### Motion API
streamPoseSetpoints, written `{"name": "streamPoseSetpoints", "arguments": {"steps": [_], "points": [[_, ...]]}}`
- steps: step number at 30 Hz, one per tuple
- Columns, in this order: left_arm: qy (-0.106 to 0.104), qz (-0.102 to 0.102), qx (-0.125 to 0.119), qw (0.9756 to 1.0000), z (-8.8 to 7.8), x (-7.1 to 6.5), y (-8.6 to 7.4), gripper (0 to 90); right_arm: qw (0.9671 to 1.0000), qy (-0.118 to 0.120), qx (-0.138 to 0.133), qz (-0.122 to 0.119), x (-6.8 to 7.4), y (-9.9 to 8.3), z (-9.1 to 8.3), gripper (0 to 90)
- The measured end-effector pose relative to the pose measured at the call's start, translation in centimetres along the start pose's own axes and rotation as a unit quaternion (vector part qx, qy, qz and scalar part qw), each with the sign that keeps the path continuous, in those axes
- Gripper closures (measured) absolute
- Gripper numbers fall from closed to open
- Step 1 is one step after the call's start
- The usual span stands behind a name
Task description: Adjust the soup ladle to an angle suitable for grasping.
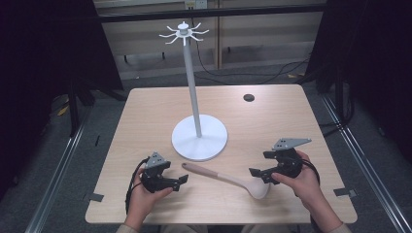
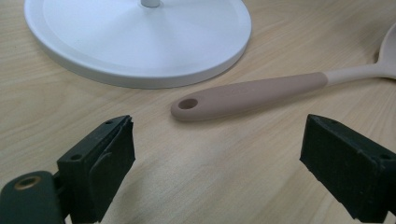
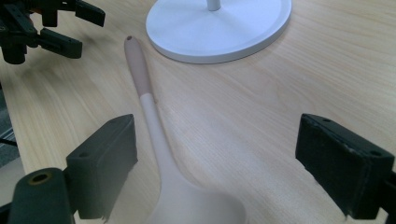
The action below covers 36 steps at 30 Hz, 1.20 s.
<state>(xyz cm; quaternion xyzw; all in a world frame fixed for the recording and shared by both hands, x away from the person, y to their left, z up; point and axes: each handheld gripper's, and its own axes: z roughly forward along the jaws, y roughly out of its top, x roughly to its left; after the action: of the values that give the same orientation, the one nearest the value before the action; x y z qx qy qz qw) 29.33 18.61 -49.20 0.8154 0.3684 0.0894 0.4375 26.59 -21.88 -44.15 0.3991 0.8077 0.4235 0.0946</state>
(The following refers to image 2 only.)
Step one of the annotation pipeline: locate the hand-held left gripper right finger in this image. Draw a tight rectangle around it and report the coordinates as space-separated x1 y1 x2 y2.
299 113 396 224

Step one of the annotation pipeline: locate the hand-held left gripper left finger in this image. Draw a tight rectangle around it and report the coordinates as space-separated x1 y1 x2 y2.
56 115 136 224

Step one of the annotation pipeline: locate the pink handled silicone spoon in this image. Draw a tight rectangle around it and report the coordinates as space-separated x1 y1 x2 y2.
170 21 396 122

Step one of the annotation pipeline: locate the white round lamp base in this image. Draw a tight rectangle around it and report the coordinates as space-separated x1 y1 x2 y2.
23 0 253 90

